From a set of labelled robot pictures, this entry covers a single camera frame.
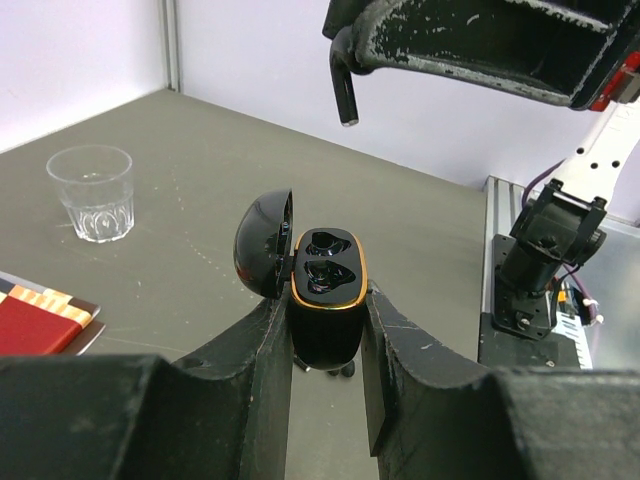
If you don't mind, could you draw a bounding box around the black earbud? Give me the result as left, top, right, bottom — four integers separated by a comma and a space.
329, 27, 359, 127

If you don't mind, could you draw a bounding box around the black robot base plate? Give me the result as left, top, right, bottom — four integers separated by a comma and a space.
478, 234, 580, 368

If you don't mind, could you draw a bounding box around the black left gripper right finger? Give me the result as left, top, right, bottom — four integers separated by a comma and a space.
361, 284, 639, 479

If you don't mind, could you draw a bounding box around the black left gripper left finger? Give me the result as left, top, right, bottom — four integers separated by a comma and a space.
1, 293, 292, 479

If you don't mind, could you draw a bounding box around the colourful patchwork placemat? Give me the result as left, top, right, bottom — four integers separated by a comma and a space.
1, 272, 105, 356

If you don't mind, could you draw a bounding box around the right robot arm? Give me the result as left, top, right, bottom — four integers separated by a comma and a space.
322, 1, 639, 341

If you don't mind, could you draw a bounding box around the clear drinking glass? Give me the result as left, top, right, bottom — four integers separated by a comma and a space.
46, 145, 135, 244

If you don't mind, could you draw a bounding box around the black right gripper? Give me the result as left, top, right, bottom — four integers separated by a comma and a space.
322, 0, 639, 111

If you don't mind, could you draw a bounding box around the glossy black earbud charging case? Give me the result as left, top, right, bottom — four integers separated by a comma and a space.
233, 189, 368, 372

